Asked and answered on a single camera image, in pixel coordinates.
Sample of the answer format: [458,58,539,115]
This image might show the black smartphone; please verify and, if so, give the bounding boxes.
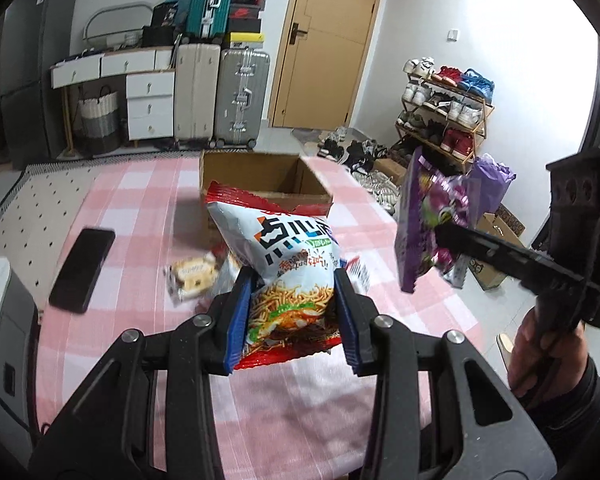
[48,228,116,314]

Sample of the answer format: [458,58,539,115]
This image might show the white noodle snack bag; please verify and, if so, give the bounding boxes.
[204,181,360,370]

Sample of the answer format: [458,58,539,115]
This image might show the pink checkered tablecloth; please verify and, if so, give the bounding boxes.
[35,158,483,479]

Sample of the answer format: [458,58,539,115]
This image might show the stacked shoe boxes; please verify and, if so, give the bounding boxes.
[222,0,265,50]

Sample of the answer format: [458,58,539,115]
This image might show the purple plastic bag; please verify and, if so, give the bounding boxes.
[469,153,517,218]

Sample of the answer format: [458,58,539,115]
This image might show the brown cardboard box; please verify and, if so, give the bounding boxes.
[199,152,332,248]

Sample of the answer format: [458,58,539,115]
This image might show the woven laundry basket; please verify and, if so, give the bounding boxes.
[78,84,122,156]

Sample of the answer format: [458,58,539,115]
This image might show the wooden door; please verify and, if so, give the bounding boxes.
[268,0,379,130]

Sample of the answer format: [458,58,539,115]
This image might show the wooden shoe rack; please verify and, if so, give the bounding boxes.
[394,56,495,174]

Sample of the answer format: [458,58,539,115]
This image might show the grey oval mirror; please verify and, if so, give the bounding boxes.
[82,2,152,51]

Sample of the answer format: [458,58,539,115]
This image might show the black refrigerator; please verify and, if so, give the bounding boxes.
[0,0,76,170]

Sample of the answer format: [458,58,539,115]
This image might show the shoes on floor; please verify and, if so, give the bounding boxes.
[317,127,406,217]

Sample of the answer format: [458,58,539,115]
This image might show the silver suitcase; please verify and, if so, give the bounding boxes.
[214,48,271,148]

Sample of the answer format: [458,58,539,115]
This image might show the person's right hand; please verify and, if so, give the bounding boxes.
[507,308,588,402]

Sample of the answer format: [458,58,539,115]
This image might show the white drawer desk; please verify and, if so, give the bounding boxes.
[50,47,176,155]

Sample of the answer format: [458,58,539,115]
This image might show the purple snack bag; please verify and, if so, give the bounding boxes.
[394,148,480,294]

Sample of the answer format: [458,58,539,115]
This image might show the dotted white rug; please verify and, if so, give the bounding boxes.
[0,152,199,262]

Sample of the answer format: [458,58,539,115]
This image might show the nougat cracker packet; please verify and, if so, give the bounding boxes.
[164,252,242,304]

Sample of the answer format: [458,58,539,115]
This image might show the cardboard box on floor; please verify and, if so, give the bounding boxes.
[469,212,524,290]

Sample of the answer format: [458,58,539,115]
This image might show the beige suitcase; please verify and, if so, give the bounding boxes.
[174,44,221,144]

